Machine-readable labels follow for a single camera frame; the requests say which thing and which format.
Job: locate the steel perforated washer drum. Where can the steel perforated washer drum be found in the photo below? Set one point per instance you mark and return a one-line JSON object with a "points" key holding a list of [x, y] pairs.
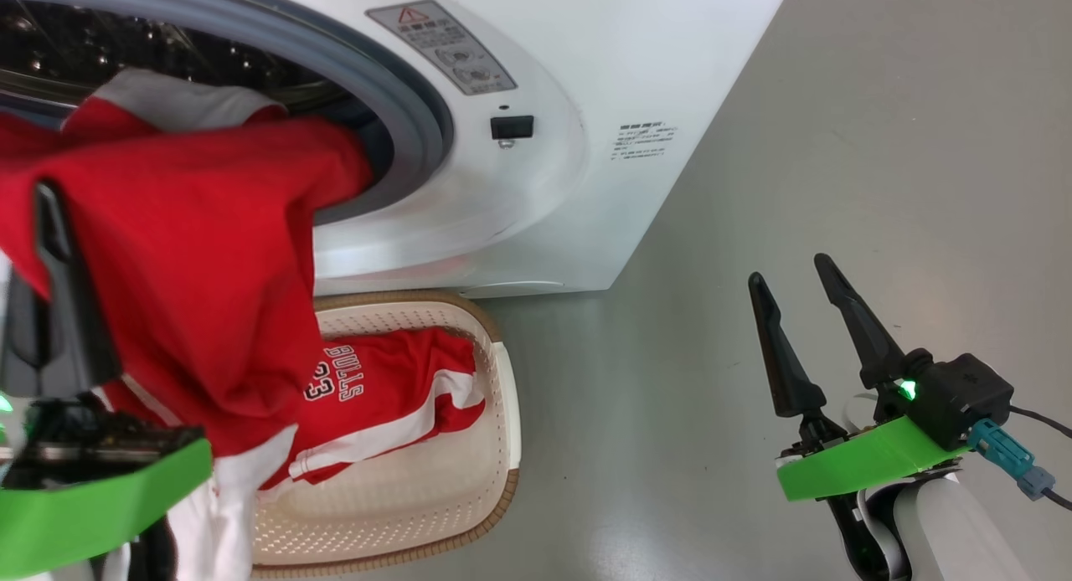
{"points": [[126, 53]]}

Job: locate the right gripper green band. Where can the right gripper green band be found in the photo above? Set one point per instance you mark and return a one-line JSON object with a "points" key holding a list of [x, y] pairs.
{"points": [[863, 464]]}

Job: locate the white front-load washing machine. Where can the white front-load washing machine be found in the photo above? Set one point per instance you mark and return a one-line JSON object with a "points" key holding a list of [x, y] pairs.
{"points": [[586, 171]]}

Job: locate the cream perforated laundry basket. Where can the cream perforated laundry basket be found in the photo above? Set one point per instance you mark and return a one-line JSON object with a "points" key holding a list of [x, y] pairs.
{"points": [[419, 514]]}

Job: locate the red and white jersey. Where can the red and white jersey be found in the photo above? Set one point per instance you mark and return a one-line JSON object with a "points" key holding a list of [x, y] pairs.
{"points": [[193, 271]]}

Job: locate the red Bulls 23 shorts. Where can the red Bulls 23 shorts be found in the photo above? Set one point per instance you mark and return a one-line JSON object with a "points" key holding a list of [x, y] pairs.
{"points": [[394, 380]]}

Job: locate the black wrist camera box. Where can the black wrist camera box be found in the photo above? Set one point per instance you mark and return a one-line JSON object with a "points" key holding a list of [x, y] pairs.
{"points": [[959, 397]]}

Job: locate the grey warning sticker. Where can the grey warning sticker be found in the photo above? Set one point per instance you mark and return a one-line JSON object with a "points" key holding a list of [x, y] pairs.
{"points": [[444, 49]]}

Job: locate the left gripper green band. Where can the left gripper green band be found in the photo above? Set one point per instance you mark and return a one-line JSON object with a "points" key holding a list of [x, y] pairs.
{"points": [[84, 497]]}

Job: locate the black door latch socket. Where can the black door latch socket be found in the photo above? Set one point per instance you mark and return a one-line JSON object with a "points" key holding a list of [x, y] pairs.
{"points": [[512, 127]]}

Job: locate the printed text label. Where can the printed text label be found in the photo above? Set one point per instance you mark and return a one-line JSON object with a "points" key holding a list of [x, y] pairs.
{"points": [[643, 140]]}

